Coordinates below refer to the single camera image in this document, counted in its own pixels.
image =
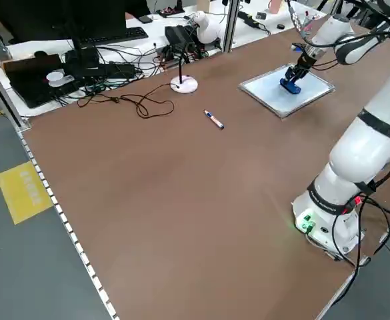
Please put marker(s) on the silver framed whiteboard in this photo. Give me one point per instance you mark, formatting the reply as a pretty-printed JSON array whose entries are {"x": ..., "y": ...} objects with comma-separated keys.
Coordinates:
[{"x": 268, "y": 91}]

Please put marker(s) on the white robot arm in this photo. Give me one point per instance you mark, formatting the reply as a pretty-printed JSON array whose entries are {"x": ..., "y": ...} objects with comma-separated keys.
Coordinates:
[
  {"x": 364, "y": 150},
  {"x": 334, "y": 30}
]

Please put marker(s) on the black power supply box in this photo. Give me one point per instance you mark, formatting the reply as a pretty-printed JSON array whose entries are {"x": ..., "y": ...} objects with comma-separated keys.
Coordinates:
[{"x": 178, "y": 35}]

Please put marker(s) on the aluminium frame post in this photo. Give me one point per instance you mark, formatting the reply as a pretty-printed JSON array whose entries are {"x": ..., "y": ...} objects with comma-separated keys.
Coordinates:
[
  {"x": 2, "y": 90},
  {"x": 231, "y": 26}
]

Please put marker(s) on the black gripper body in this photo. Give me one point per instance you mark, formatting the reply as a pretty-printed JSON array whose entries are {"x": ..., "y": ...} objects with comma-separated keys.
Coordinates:
[{"x": 306, "y": 61}]

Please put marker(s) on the blue whiteboard eraser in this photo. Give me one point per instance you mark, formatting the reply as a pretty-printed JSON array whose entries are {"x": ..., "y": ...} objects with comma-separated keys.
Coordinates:
[{"x": 290, "y": 88}]

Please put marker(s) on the black keyboard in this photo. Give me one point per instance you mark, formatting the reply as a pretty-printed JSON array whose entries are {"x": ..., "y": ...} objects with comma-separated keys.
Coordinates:
[{"x": 114, "y": 35}]

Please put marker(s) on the yellow floor sticker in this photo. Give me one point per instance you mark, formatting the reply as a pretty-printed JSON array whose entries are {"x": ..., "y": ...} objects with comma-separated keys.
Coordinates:
[{"x": 23, "y": 193}]

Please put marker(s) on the white blue whiteboard marker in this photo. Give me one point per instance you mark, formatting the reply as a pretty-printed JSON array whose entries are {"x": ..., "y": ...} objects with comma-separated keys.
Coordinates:
[{"x": 214, "y": 119}]

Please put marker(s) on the dark laptop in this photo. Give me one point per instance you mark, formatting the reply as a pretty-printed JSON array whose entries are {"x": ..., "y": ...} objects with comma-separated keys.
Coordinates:
[{"x": 24, "y": 83}]

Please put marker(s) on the white desk lamp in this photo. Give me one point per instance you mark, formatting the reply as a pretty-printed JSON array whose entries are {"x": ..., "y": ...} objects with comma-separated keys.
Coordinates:
[{"x": 184, "y": 86}]

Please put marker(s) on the white bowl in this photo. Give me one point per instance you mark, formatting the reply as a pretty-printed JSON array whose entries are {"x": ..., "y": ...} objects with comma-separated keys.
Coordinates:
[{"x": 55, "y": 78}]

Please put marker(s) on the black computer monitor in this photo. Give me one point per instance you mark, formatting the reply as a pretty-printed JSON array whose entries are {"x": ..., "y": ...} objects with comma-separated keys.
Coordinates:
[{"x": 64, "y": 16}]

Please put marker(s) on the black tape roll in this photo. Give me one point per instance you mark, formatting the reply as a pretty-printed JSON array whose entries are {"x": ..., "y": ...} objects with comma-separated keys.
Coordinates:
[{"x": 280, "y": 26}]

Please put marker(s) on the black phone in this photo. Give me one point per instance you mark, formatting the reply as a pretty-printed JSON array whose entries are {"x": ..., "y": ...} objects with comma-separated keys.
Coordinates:
[{"x": 144, "y": 19}]

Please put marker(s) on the clear plastic pen cup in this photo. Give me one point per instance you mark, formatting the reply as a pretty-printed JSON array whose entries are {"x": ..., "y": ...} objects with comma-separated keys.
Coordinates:
[{"x": 307, "y": 26}]

